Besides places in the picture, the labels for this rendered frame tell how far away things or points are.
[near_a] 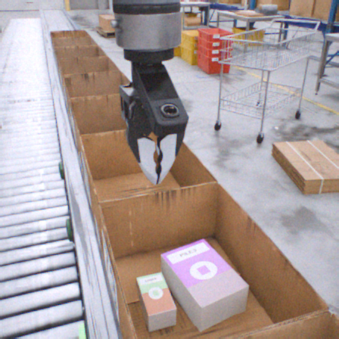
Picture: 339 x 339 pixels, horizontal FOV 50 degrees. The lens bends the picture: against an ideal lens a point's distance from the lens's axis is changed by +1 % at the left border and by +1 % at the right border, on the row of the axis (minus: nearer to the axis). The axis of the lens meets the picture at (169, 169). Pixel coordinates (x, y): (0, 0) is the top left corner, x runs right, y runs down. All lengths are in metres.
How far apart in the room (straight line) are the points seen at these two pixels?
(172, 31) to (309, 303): 0.47
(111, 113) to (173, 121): 1.12
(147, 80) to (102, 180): 0.75
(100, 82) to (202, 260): 1.31
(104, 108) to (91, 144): 0.41
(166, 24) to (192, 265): 0.48
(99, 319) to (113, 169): 0.57
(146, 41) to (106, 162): 0.76
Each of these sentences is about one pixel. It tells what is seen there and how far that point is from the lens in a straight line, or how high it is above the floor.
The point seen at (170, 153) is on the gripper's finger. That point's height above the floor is 1.24.
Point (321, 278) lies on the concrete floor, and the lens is 2.26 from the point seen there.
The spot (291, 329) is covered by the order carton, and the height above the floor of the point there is 1.04.
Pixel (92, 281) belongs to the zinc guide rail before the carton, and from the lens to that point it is 0.86.
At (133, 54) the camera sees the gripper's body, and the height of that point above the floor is 1.39.
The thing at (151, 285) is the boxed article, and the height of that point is 0.93.
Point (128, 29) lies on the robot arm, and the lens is 0.49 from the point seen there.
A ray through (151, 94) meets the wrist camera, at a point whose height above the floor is 1.35.
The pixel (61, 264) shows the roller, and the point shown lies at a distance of 1.14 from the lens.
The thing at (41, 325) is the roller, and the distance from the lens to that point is 1.01.
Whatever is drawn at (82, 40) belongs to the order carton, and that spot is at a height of 1.02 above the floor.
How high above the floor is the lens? 1.49
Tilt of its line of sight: 29 degrees down
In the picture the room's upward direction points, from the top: straight up
